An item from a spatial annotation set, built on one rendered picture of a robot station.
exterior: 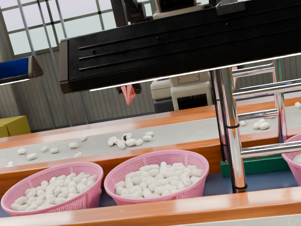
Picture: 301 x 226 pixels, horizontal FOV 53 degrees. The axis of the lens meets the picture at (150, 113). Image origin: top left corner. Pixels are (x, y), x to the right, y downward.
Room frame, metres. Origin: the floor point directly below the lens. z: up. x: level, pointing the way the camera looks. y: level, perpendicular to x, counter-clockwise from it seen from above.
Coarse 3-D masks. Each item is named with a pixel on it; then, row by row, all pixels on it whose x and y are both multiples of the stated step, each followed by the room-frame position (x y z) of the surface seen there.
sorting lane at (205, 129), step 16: (288, 112) 1.04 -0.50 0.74; (144, 128) 1.20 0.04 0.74; (160, 128) 1.16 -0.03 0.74; (176, 128) 1.11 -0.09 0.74; (192, 128) 1.08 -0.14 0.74; (208, 128) 1.04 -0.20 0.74; (240, 128) 0.97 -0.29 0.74; (272, 128) 0.91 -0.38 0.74; (288, 128) 0.88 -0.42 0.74; (48, 144) 1.25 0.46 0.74; (64, 144) 1.20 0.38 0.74; (80, 144) 1.15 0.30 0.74; (96, 144) 1.11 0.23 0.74; (144, 144) 1.00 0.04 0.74; (160, 144) 0.97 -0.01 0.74; (0, 160) 1.16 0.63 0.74; (16, 160) 1.11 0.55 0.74; (32, 160) 1.07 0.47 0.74; (48, 160) 1.04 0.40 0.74
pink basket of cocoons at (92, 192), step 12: (48, 168) 0.87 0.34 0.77; (60, 168) 0.87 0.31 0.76; (72, 168) 0.87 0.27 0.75; (84, 168) 0.86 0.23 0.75; (96, 168) 0.82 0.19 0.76; (24, 180) 0.82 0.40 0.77; (36, 180) 0.84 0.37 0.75; (48, 180) 0.85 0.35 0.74; (12, 192) 0.77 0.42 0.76; (24, 192) 0.80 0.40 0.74; (84, 192) 0.66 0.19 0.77; (96, 192) 0.71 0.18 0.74; (60, 204) 0.63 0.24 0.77; (72, 204) 0.64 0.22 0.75; (84, 204) 0.67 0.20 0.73; (96, 204) 0.72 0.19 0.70; (12, 216) 0.66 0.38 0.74
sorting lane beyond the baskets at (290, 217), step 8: (280, 216) 0.47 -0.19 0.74; (288, 216) 0.47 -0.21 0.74; (296, 216) 0.46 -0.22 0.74; (192, 224) 0.50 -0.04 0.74; (200, 224) 0.49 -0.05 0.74; (208, 224) 0.49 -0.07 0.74; (216, 224) 0.48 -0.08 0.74; (224, 224) 0.48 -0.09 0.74; (232, 224) 0.48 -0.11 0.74; (240, 224) 0.47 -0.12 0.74; (248, 224) 0.47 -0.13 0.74; (256, 224) 0.46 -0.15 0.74; (264, 224) 0.46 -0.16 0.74; (272, 224) 0.45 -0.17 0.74; (280, 224) 0.45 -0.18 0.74; (288, 224) 0.45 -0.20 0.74; (296, 224) 0.44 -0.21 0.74
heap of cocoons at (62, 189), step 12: (60, 180) 0.82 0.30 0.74; (72, 180) 0.82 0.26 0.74; (84, 180) 0.79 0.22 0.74; (96, 180) 0.80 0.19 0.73; (36, 192) 0.80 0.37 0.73; (48, 192) 0.76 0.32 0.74; (60, 192) 0.77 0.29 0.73; (72, 192) 0.74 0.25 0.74; (12, 204) 0.72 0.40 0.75; (24, 204) 0.75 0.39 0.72; (36, 204) 0.70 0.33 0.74; (48, 204) 0.68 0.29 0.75
